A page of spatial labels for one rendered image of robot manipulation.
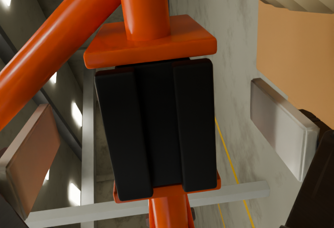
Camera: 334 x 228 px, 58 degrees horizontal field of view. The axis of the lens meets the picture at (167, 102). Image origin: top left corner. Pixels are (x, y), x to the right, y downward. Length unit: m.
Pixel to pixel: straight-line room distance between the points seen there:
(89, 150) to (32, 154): 12.30
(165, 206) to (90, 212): 3.12
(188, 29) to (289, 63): 0.18
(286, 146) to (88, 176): 11.97
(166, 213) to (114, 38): 0.11
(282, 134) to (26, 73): 0.14
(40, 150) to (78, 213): 3.16
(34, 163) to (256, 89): 0.13
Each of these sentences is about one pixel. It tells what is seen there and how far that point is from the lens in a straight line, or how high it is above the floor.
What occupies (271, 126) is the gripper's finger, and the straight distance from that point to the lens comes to 0.18.
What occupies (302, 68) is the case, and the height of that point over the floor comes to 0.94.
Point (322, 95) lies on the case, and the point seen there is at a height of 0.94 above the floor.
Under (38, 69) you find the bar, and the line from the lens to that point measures 0.17.
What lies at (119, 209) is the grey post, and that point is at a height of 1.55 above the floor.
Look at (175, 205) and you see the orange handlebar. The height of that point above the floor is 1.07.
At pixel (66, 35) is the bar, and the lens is 0.17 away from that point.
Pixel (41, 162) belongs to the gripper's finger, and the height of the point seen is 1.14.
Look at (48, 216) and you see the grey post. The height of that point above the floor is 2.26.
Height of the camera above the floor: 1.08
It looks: 3 degrees down
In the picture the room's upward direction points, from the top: 97 degrees counter-clockwise
